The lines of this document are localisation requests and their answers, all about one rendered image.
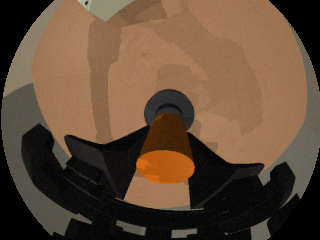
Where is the orange knob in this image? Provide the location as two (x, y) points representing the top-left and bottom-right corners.
(136, 113), (195, 184)

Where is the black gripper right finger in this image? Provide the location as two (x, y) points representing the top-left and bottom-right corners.
(187, 132), (265, 209)

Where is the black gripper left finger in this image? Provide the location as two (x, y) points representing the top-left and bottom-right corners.
(64, 125), (151, 200)

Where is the black round pedestal with silver shaft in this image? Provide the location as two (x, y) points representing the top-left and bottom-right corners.
(144, 89), (195, 131)

